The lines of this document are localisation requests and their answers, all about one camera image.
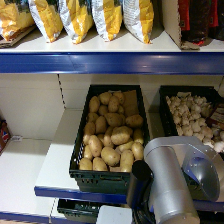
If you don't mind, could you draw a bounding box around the slotted shelf upright strip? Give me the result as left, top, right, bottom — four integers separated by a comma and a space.
57, 73, 67, 110

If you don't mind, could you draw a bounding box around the dark green crate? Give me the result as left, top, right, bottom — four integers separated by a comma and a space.
56, 198, 102, 224

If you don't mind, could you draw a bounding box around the brown cardboard sheet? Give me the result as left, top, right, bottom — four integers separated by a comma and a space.
122, 89, 140, 118

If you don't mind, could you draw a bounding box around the long white shelf blue edge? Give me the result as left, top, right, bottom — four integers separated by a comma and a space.
0, 25, 224, 75

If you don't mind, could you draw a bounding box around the beige cardboard display box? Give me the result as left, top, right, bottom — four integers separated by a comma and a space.
161, 0, 202, 51

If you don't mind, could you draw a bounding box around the red blue carton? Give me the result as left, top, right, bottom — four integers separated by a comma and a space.
0, 119, 12, 155

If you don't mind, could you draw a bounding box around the yellow white snack bag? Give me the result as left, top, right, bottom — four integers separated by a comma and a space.
122, 0, 155, 45
59, 0, 95, 45
91, 0, 124, 43
28, 0, 64, 44
0, 0, 36, 42

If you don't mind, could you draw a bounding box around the black plastic mushroom crate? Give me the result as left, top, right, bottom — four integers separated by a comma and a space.
158, 85, 224, 153

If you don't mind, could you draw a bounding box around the white mushroom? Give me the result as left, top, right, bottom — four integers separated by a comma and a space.
191, 120, 202, 134
213, 140, 224, 154
170, 96, 182, 108
194, 95, 207, 106
201, 126, 214, 139
178, 103, 190, 116
203, 137, 215, 148
182, 124, 194, 137
193, 132, 205, 142
172, 114, 183, 125

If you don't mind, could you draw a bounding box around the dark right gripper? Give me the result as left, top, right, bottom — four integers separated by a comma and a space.
125, 159, 154, 218

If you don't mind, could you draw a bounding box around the dark red packet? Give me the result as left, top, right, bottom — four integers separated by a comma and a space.
208, 0, 224, 41

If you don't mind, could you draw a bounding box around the flat brown cardboard tray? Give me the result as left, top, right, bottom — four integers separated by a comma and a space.
0, 24, 37, 49

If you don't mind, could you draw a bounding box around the small white price label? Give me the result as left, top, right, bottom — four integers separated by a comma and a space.
11, 134, 24, 142

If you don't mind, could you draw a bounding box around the low white shelf blue edge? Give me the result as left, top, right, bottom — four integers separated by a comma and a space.
0, 137, 56, 224

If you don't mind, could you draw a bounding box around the black plastic potato crate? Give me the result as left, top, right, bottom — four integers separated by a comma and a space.
68, 84, 151, 195

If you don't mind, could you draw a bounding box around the dark brown packet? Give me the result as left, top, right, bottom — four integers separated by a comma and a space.
187, 0, 213, 47

